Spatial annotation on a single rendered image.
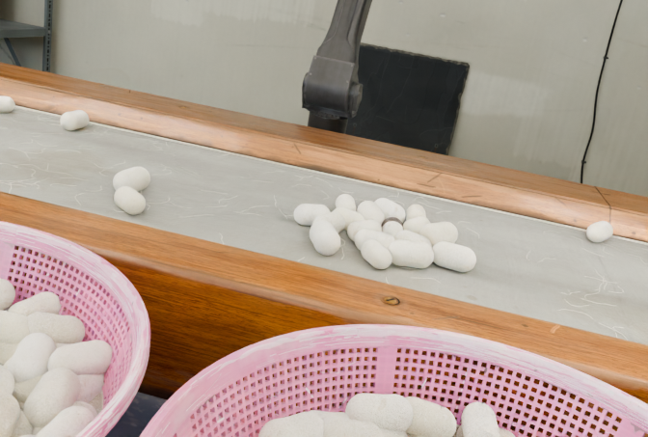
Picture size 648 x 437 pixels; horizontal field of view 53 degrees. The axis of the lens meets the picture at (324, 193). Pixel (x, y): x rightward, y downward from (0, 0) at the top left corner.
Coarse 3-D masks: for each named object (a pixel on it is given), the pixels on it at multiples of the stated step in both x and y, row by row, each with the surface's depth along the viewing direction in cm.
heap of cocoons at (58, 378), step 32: (0, 288) 37; (0, 320) 34; (32, 320) 35; (64, 320) 35; (0, 352) 34; (32, 352) 32; (64, 352) 32; (96, 352) 33; (0, 384) 30; (32, 384) 31; (64, 384) 30; (96, 384) 33; (0, 416) 27; (32, 416) 29; (64, 416) 28
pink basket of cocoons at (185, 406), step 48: (288, 336) 32; (336, 336) 34; (384, 336) 35; (432, 336) 35; (192, 384) 27; (240, 384) 30; (288, 384) 32; (336, 384) 34; (384, 384) 35; (432, 384) 35; (480, 384) 35; (528, 384) 35; (576, 384) 34; (144, 432) 24; (192, 432) 27; (240, 432) 30; (576, 432) 33; (624, 432) 32
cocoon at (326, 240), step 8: (320, 224) 51; (328, 224) 51; (312, 232) 51; (320, 232) 50; (328, 232) 50; (336, 232) 50; (312, 240) 51; (320, 240) 50; (328, 240) 49; (336, 240) 50; (320, 248) 50; (328, 248) 49; (336, 248) 50
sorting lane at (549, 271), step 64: (0, 128) 68; (64, 128) 72; (64, 192) 54; (192, 192) 59; (256, 192) 62; (320, 192) 66; (384, 192) 69; (320, 256) 50; (512, 256) 57; (576, 256) 60; (640, 256) 64; (576, 320) 47; (640, 320) 49
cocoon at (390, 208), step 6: (384, 198) 60; (378, 204) 60; (384, 204) 60; (390, 204) 59; (396, 204) 59; (384, 210) 59; (390, 210) 59; (396, 210) 59; (402, 210) 59; (396, 216) 58; (402, 216) 59; (402, 222) 59
